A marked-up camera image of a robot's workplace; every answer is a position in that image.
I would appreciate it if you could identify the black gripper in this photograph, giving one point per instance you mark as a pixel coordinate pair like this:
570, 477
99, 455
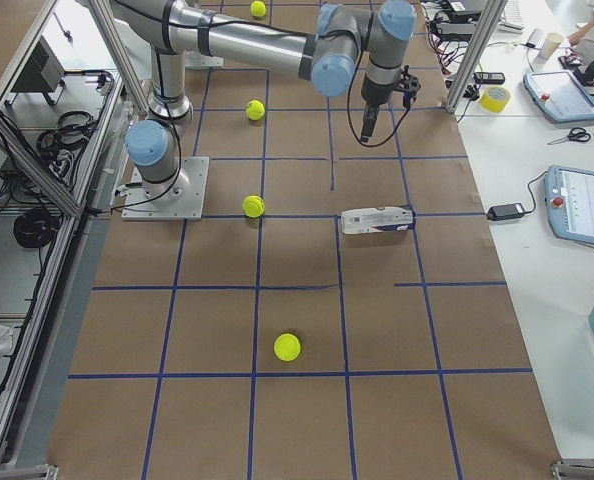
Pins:
373, 95

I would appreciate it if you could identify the white blue tennis ball can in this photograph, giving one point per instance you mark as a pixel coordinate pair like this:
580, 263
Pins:
377, 220

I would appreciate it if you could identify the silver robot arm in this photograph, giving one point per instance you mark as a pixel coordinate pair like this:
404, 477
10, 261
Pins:
328, 59

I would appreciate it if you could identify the tennis ball with black lettering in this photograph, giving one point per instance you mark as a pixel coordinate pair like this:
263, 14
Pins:
255, 110

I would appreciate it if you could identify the yellow tennis ball lower left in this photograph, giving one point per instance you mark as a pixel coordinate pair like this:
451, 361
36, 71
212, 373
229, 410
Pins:
253, 206

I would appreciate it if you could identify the yellow tennis ball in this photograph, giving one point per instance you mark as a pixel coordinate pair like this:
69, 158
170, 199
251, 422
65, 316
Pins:
258, 9
287, 347
253, 206

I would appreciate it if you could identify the far yellow tennis ball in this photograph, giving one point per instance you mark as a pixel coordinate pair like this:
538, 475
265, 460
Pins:
258, 9

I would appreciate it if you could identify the near yellow tennis ball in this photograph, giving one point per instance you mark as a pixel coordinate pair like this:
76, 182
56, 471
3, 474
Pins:
287, 347

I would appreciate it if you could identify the black remote device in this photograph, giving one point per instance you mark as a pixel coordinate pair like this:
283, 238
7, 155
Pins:
489, 78

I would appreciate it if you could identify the yellow tape roll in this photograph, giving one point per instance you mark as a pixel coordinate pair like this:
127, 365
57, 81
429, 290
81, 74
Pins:
495, 99

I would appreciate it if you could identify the black power adapter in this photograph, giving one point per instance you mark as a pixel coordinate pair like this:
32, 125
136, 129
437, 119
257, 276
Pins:
503, 212

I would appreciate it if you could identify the upper teach pendant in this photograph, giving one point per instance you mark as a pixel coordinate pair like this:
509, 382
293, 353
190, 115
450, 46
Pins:
560, 96

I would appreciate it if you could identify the teach pendant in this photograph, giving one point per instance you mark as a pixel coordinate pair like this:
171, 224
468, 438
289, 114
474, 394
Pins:
560, 96
569, 198

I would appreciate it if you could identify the paper cup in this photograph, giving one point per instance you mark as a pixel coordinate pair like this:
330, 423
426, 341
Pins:
551, 43

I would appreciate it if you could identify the lower teach pendant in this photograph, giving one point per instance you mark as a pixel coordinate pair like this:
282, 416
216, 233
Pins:
569, 198

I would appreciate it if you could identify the grey control box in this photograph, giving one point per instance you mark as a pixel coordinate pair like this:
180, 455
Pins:
42, 73

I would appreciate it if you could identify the aluminium frame post right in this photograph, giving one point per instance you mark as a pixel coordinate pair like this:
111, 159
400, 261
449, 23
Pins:
486, 26

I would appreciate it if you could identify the aluminium frame post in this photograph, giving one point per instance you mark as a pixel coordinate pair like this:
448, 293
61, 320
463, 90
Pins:
104, 19
486, 26

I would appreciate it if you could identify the black handled scissors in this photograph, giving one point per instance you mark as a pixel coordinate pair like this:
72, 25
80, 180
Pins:
576, 134

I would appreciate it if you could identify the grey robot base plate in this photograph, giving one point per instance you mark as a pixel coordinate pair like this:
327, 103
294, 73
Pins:
184, 200

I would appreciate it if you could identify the aluminium frame post left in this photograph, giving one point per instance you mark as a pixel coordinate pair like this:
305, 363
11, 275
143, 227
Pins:
104, 19

